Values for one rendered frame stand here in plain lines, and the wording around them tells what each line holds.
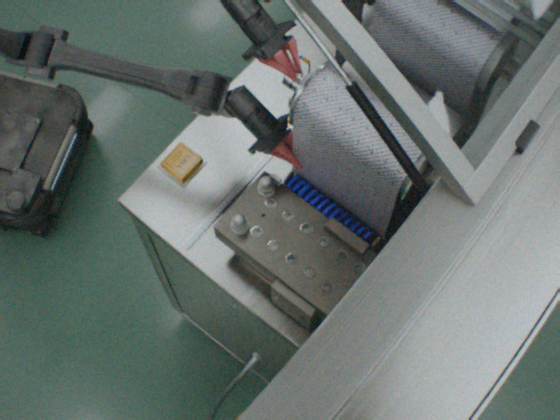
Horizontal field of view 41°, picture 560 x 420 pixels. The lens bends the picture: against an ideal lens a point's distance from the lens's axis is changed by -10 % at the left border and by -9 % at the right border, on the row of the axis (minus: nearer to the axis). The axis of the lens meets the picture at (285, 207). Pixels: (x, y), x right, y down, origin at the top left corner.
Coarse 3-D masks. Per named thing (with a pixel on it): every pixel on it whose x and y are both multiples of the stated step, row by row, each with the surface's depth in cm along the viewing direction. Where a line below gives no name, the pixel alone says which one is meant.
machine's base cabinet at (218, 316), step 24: (144, 240) 192; (168, 264) 196; (168, 288) 225; (192, 288) 198; (216, 288) 175; (192, 312) 230; (216, 312) 202; (240, 312) 179; (216, 336) 235; (240, 336) 206; (264, 336) 183; (240, 360) 240; (264, 360) 210; (288, 360) 187
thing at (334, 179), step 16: (304, 144) 152; (304, 160) 158; (320, 160) 153; (336, 160) 148; (304, 176) 164; (320, 176) 159; (336, 176) 153; (352, 176) 148; (320, 192) 165; (336, 192) 159; (352, 192) 154; (368, 192) 149; (352, 208) 160; (368, 208) 155; (384, 208) 149; (368, 224) 161; (384, 224) 155
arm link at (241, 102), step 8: (240, 88) 155; (248, 88) 157; (232, 96) 155; (240, 96) 154; (248, 96) 155; (224, 104) 156; (232, 104) 155; (240, 104) 155; (248, 104) 155; (256, 104) 156; (232, 112) 157; (240, 112) 156; (248, 112) 155; (256, 112) 157
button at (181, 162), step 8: (184, 144) 180; (176, 152) 179; (184, 152) 179; (192, 152) 179; (168, 160) 179; (176, 160) 179; (184, 160) 179; (192, 160) 179; (200, 160) 179; (168, 168) 178; (176, 168) 178; (184, 168) 178; (192, 168) 178; (176, 176) 178; (184, 176) 177
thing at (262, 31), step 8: (264, 16) 140; (240, 24) 141; (248, 24) 140; (256, 24) 140; (264, 24) 140; (272, 24) 141; (280, 24) 146; (288, 24) 142; (248, 32) 141; (256, 32) 140; (264, 32) 140; (272, 32) 141; (280, 32) 141; (256, 40) 142; (264, 40) 141; (272, 40) 141; (256, 48) 142; (248, 56) 143; (256, 56) 141
